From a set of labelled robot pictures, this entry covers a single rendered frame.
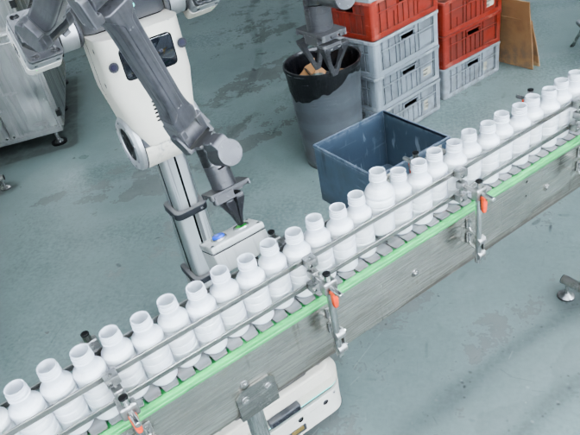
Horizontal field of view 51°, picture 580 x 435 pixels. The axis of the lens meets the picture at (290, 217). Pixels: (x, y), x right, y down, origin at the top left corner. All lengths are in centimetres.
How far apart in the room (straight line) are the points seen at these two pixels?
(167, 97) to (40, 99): 360
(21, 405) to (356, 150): 140
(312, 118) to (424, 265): 210
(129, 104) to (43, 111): 323
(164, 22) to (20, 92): 325
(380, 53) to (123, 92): 228
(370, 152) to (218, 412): 118
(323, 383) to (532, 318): 97
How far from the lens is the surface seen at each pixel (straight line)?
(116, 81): 162
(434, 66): 414
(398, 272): 148
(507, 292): 281
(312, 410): 224
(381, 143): 223
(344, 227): 133
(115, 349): 119
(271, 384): 139
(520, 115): 167
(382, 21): 367
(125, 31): 115
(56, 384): 119
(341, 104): 348
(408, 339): 260
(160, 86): 123
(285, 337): 134
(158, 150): 171
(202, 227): 191
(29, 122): 489
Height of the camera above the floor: 191
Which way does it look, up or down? 35 degrees down
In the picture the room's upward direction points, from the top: 11 degrees counter-clockwise
